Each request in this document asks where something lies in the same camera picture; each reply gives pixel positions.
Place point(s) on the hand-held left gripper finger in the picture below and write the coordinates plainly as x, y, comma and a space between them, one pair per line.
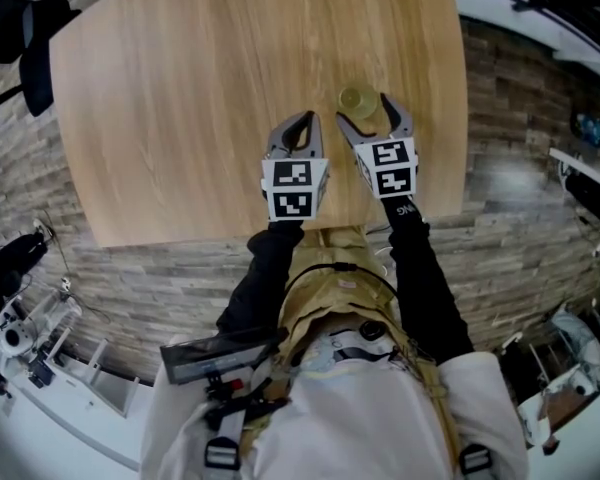
317, 143
279, 140

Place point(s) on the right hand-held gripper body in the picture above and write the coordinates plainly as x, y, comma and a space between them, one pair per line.
390, 168

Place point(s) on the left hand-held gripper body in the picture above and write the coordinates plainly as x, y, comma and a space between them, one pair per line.
292, 188

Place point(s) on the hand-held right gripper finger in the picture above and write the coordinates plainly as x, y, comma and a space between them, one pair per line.
402, 123
357, 135

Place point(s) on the translucent yellow cup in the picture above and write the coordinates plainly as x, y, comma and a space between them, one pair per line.
358, 100

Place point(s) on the person's left forearm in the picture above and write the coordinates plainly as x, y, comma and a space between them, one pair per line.
265, 273

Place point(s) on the person's right forearm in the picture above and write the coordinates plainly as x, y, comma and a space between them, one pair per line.
420, 278

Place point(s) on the person's khaki trousers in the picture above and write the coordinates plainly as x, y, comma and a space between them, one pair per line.
330, 248

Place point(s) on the white framed side table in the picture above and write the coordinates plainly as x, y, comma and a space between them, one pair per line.
580, 164

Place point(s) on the blue patterned bag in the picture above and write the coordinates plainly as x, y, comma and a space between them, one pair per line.
587, 128

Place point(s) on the black chest-mounted box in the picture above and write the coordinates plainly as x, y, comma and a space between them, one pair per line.
215, 363

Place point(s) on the person's white shirt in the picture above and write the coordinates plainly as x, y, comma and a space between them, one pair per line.
370, 418

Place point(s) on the black office chair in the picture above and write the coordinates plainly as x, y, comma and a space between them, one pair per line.
35, 68

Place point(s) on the white shelf unit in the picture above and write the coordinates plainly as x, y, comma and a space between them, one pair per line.
95, 383

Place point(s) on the black bag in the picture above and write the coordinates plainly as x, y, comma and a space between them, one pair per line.
10, 268

